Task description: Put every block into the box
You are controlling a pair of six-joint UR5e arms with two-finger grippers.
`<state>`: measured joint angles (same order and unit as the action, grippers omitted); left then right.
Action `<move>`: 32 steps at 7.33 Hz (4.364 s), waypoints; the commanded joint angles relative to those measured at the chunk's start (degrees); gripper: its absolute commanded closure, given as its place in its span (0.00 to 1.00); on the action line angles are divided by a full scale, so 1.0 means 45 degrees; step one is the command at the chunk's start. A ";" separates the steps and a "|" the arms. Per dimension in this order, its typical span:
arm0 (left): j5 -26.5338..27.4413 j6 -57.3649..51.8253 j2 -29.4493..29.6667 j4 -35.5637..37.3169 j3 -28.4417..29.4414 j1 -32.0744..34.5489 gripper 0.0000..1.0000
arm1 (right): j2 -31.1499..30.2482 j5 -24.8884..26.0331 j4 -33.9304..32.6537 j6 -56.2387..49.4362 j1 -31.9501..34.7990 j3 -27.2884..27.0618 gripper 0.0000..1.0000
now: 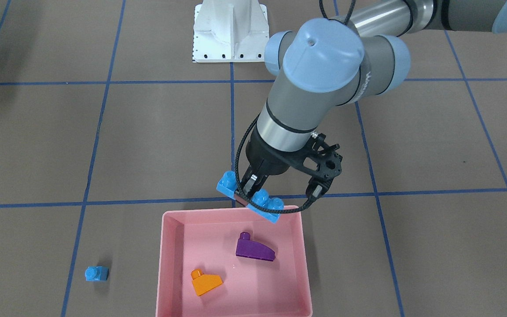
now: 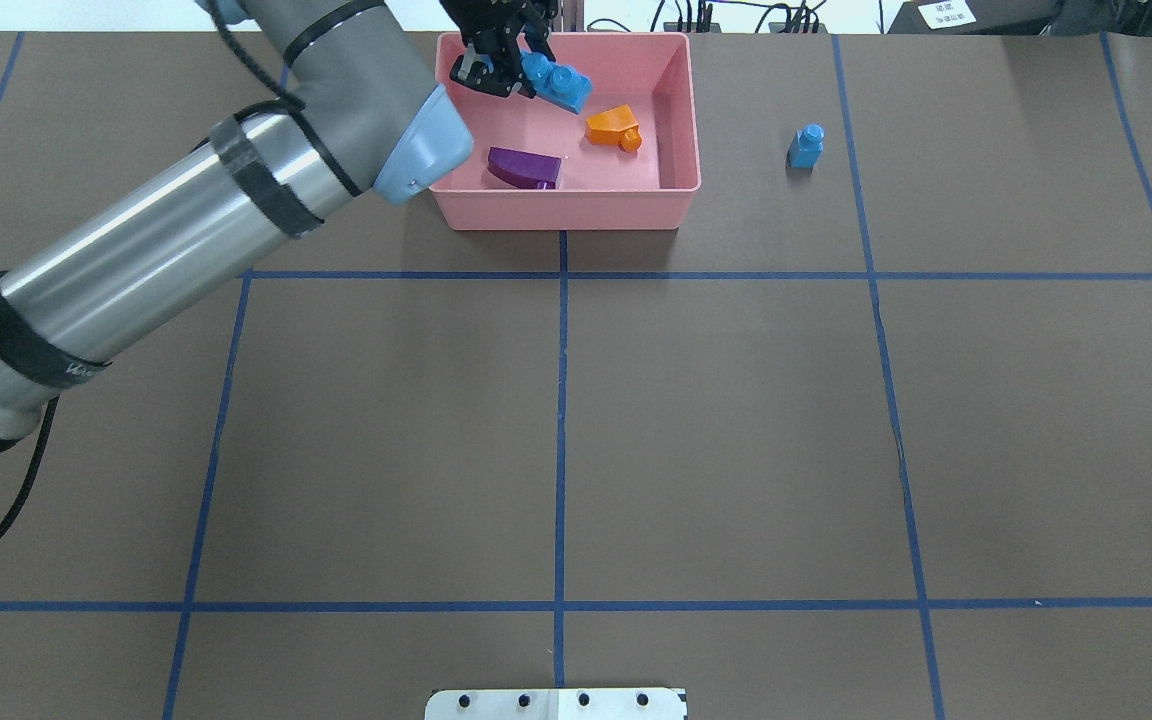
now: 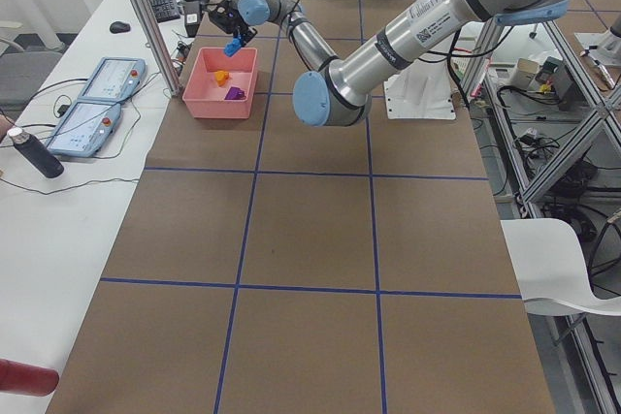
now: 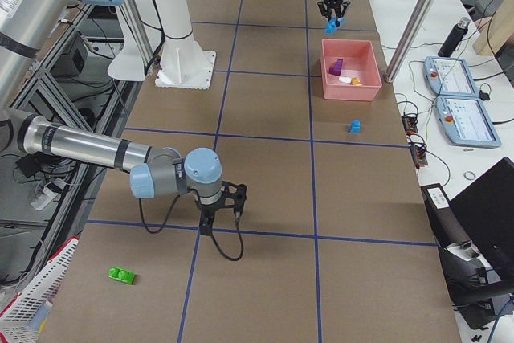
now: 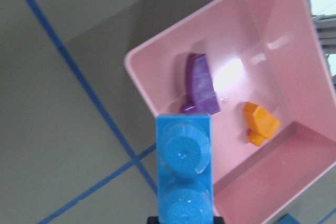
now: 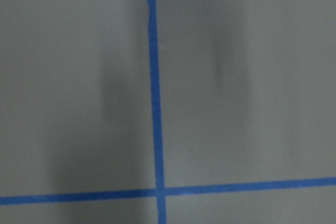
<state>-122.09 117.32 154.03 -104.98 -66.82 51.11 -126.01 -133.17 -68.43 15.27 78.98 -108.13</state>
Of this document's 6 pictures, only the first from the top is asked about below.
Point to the pink plastic box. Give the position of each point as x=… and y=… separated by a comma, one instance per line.
x=207, y=239

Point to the long blue block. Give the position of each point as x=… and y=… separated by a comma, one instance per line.
x=253, y=200

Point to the purple wedge block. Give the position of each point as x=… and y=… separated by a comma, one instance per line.
x=248, y=248

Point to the small blue block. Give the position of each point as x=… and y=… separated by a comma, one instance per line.
x=96, y=273

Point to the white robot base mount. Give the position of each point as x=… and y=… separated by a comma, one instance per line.
x=230, y=31

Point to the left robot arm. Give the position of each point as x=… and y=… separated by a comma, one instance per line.
x=333, y=61

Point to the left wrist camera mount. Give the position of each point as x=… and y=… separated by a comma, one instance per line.
x=319, y=160

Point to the orange wedge block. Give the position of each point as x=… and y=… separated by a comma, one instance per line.
x=203, y=283

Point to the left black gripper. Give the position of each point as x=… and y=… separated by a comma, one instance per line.
x=266, y=159

